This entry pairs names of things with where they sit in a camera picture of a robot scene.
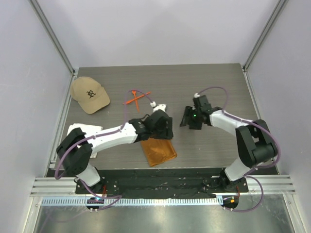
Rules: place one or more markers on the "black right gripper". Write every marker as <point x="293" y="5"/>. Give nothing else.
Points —
<point x="193" y="125"/>

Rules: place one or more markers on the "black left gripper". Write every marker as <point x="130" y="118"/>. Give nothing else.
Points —
<point x="167" y="133"/>

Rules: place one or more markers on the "orange cloth napkin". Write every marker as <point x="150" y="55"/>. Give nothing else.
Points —
<point x="158" y="151"/>

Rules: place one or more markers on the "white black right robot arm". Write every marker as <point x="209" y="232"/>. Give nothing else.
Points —
<point x="255" y="143"/>

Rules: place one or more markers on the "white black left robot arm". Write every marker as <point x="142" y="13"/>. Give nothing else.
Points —
<point x="76" y="149"/>

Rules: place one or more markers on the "orange plastic fork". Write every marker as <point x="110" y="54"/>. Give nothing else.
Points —
<point x="135" y="99"/>

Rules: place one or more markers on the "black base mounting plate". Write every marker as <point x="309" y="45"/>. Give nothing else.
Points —
<point x="164" y="183"/>

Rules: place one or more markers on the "white folded towel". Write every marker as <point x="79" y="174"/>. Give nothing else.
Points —
<point x="88" y="129"/>

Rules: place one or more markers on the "beige baseball cap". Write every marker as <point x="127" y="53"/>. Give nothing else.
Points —
<point x="89" y="94"/>

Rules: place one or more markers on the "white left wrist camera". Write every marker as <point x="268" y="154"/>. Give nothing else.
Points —
<point x="157" y="107"/>

